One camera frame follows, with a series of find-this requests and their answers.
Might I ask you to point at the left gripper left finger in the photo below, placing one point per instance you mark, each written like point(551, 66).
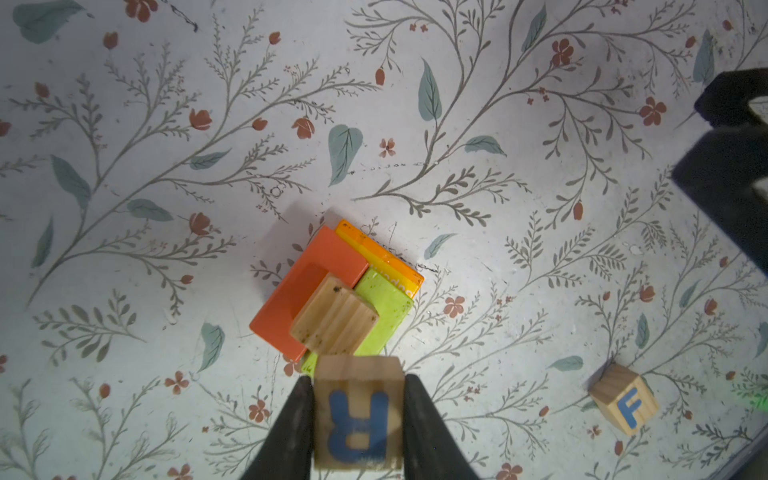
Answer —
point(286, 452)

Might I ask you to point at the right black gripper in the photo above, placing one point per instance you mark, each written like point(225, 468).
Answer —
point(720, 171)

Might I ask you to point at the letter R wood cube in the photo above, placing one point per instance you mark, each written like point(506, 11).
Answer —
point(359, 412)

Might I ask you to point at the orange yellow wood block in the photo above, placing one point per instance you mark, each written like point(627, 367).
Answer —
point(395, 270)

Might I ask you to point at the red orange wood block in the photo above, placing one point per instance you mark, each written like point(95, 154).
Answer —
point(326, 253)

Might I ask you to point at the letter F wood cube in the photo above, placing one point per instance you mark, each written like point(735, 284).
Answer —
point(624, 398)

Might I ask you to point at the green wood block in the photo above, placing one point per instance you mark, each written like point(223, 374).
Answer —
point(392, 306)

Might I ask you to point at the small natural wood cube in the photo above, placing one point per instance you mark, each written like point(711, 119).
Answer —
point(335, 320)

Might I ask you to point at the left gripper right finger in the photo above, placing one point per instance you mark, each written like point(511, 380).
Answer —
point(430, 452)

